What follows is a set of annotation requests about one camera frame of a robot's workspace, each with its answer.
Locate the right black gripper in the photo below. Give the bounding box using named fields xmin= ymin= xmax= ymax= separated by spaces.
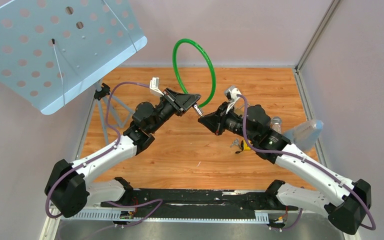
xmin=198 ymin=102 xmax=257 ymax=143

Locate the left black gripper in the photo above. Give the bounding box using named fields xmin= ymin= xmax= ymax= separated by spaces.
xmin=149 ymin=87 xmax=201 ymax=134

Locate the green cable lock loop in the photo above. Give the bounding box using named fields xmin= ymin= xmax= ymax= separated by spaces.
xmin=171 ymin=38 xmax=217 ymax=117

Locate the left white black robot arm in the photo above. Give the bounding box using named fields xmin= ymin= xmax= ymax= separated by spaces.
xmin=44 ymin=88 xmax=201 ymax=218

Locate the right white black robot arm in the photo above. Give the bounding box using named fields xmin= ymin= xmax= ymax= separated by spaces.
xmin=198 ymin=102 xmax=376 ymax=235

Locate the clear bottle with metal cap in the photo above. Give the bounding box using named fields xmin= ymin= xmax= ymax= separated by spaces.
xmin=270 ymin=116 xmax=282 ymax=134

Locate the grey tripod stand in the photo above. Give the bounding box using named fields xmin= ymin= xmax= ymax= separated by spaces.
xmin=93 ymin=80 xmax=134 ymax=142

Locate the clear blue plastic bag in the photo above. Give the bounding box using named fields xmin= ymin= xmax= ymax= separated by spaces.
xmin=283 ymin=119 xmax=324 ymax=152

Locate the perforated light blue metal plate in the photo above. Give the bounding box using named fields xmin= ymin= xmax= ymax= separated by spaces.
xmin=0 ymin=0 xmax=148 ymax=115

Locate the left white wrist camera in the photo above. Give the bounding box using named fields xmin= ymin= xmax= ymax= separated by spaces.
xmin=149 ymin=77 xmax=164 ymax=97

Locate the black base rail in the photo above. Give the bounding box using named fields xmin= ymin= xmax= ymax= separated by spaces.
xmin=72 ymin=188 xmax=299 ymax=223

